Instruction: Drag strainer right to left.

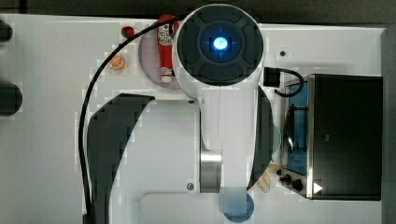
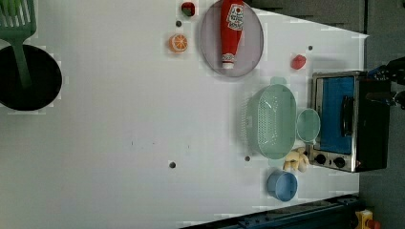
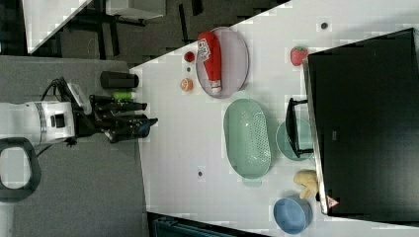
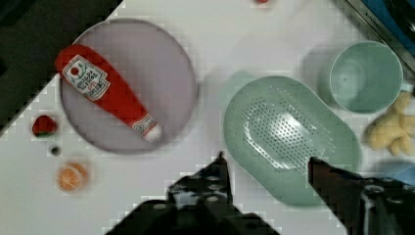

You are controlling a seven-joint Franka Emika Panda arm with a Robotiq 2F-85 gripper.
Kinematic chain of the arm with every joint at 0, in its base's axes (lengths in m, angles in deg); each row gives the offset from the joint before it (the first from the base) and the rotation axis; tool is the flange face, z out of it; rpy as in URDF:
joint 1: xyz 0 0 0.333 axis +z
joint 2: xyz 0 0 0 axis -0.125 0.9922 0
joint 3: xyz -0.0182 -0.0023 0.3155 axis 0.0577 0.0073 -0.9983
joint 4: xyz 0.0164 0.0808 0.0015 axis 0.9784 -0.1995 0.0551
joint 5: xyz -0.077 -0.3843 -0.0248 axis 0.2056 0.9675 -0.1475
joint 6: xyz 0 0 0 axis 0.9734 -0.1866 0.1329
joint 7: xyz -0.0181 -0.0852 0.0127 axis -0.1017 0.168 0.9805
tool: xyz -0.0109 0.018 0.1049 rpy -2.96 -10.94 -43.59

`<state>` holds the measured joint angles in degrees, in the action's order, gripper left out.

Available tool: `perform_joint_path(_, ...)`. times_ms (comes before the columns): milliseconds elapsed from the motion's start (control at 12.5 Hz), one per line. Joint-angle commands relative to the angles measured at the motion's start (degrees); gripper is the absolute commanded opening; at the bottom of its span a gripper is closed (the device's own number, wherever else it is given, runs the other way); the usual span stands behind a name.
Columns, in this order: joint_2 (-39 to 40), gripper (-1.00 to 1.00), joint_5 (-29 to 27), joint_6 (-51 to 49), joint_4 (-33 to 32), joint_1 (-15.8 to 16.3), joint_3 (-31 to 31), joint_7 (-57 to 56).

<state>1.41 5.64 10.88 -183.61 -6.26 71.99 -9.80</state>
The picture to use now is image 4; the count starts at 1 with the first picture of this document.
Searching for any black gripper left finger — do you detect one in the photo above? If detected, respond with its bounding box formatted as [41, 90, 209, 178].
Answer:
[106, 153, 280, 235]

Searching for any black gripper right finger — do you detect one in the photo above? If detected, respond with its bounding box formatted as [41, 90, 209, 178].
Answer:
[307, 157, 415, 235]

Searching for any mint green plastic strainer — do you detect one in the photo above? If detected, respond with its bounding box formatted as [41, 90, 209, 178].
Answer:
[221, 71, 361, 207]

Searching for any blue bowl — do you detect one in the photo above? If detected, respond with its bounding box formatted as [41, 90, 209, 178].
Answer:
[375, 161, 415, 186]

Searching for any yellow ginger root toy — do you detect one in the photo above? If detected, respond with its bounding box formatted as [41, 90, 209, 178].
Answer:
[367, 92, 415, 156]

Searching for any orange half toy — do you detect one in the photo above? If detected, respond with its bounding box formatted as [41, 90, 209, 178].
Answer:
[56, 163, 89, 193]

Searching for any grey round plate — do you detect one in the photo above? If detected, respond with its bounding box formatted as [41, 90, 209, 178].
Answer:
[60, 19, 197, 155]

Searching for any red ketchup bottle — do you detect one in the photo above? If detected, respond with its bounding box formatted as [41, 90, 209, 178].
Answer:
[55, 44, 162, 142]

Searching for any black toaster oven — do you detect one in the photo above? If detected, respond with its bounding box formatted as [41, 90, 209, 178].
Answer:
[334, 0, 415, 73]

